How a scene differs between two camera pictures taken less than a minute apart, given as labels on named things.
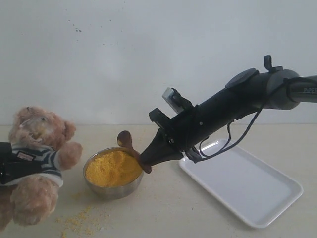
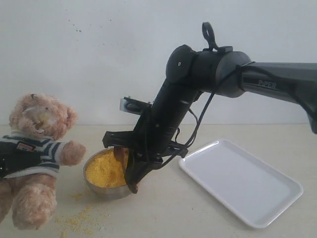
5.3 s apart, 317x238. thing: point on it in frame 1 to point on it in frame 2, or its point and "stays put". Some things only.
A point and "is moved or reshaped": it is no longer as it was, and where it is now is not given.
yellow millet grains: x=113 y=168 stays put
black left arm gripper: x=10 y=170 to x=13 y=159
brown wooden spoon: x=124 y=140 is moved or reshaped
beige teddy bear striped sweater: x=33 y=200 is moved or reshaped
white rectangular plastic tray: x=256 y=191 stays put
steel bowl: x=113 y=192 stays put
